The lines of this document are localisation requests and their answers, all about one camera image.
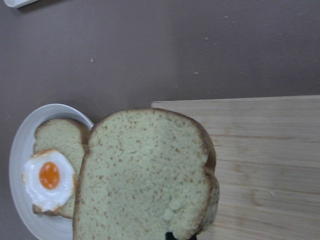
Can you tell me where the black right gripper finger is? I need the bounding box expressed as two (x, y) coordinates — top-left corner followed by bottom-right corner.
(165, 232), (177, 240)

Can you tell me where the bread slice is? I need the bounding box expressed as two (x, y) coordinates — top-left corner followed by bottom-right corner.
(73, 108), (220, 240)
(32, 118), (89, 219)

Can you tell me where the white round plate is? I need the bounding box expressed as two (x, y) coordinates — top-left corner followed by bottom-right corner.
(8, 103), (94, 240)

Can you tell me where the cream rabbit tray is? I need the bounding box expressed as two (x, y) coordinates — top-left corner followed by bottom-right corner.
(3, 0), (61, 9)

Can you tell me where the wooden cutting board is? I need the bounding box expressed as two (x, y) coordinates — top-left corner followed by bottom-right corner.
(152, 95), (320, 240)

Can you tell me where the fried egg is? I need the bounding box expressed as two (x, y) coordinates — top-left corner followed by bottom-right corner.
(22, 149), (77, 213)

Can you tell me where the bread slice on plate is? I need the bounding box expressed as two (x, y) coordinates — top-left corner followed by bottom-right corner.
(32, 118), (89, 219)

